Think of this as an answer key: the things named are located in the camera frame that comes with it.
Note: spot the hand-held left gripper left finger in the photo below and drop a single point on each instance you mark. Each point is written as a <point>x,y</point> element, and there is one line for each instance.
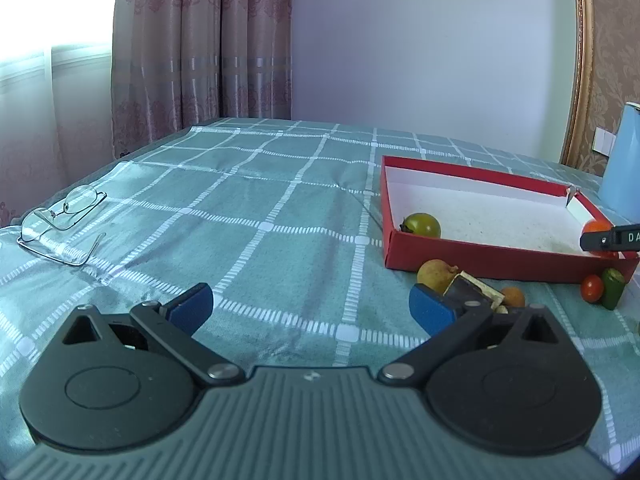
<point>192,306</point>

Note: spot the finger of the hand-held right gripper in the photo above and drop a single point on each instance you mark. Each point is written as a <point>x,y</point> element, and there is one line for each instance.
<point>607,240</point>

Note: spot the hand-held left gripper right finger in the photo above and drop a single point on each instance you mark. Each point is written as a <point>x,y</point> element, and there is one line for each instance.
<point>431,311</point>

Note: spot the orange-red tomato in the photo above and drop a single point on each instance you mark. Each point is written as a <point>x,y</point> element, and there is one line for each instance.
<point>596,225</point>

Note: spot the red cardboard box lid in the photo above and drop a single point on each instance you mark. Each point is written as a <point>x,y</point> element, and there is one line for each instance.
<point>480,255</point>

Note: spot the yellow pear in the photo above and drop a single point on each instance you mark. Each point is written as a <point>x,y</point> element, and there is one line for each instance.
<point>434,274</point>

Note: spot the small dark box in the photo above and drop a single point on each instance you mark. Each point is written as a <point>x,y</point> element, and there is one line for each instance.
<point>467,286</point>

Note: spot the small green cucumber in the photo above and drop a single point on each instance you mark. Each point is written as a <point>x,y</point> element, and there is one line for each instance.
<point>612,288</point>

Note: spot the red cherry tomato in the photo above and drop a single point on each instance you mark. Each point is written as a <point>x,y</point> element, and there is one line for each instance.
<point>592,288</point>

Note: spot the light blue container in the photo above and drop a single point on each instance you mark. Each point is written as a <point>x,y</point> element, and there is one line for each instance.
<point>622,165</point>

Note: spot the small orange fruit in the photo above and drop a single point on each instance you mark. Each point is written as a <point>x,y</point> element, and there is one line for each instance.
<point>513,297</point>

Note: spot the green tomato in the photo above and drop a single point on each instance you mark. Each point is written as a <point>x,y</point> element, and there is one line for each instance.
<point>422,224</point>

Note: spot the green checked bedsheet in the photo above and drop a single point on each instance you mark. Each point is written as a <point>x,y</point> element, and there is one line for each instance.
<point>250,200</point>

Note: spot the metal-rimmed eyeglasses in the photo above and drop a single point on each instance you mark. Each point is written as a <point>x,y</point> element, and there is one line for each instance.
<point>64,220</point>

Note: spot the white sheer curtain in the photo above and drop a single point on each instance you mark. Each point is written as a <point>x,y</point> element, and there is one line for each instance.
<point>45,125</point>

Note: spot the pink patterned curtain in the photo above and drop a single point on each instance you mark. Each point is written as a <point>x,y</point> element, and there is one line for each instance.
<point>200,55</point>

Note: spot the white wall switch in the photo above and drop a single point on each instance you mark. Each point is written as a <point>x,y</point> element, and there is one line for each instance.
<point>603,140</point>

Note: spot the gold picture frame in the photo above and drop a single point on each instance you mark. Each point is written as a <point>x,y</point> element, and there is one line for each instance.
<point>580,60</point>

